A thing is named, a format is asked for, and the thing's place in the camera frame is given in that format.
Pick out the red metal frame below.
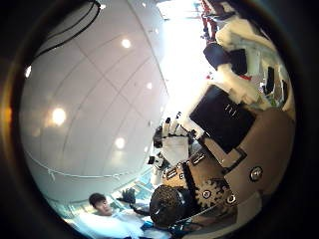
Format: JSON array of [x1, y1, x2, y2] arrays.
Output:
[[198, 0, 221, 44]]

